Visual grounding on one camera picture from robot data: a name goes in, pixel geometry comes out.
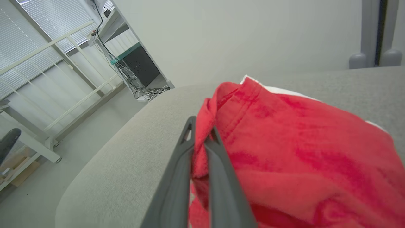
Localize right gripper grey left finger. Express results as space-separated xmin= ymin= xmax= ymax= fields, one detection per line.
xmin=141 ymin=116 xmax=197 ymax=228

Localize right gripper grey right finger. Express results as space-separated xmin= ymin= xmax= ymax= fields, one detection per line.
xmin=204 ymin=127 xmax=257 ymax=228

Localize red white-sleeved shirt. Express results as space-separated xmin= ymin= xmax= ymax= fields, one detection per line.
xmin=188 ymin=75 xmax=405 ymax=228

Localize black cabinet under desk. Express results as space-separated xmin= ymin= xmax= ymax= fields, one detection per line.
xmin=122 ymin=46 xmax=161 ymax=88

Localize wooden pallet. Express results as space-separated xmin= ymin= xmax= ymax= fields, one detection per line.
xmin=0 ymin=148 xmax=41 ymax=188

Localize black chair part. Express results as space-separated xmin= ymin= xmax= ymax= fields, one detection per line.
xmin=0 ymin=128 xmax=22 ymax=166

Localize white desk with teal edge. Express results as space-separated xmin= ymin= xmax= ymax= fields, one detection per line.
xmin=88 ymin=0 xmax=175 ymax=95

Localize grey rounded partition foot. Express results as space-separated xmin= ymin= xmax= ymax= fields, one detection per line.
xmin=349 ymin=52 xmax=368 ymax=69
xmin=380 ymin=49 xmax=403 ymax=67

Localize white window blinds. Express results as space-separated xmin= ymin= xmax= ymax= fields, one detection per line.
xmin=0 ymin=0 xmax=115 ymax=99

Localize tangled cable bundle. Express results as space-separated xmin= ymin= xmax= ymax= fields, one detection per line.
xmin=90 ymin=0 xmax=171 ymax=102

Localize white metal desk frame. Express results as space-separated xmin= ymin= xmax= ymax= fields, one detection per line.
xmin=0 ymin=21 xmax=126 ymax=164

